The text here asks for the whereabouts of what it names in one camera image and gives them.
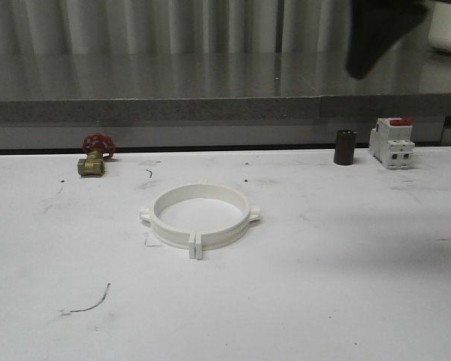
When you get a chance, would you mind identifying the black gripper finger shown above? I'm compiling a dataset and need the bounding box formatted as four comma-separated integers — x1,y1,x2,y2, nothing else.
346,0,428,80

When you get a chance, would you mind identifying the white half-ring clamp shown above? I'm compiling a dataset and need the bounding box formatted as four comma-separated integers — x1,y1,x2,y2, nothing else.
138,182,206,259
189,181,261,259

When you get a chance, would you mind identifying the dark brown cylindrical capacitor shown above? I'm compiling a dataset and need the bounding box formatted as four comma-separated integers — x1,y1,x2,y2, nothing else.
333,129,357,165

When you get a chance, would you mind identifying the brass valve red handwheel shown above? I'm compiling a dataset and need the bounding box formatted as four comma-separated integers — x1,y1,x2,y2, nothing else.
77,133,117,177

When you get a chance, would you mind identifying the grey stone countertop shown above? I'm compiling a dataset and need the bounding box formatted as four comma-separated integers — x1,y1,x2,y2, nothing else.
0,51,451,152

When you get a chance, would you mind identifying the white circuit breaker red switch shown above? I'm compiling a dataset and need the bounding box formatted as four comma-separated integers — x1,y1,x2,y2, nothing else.
368,117,415,169

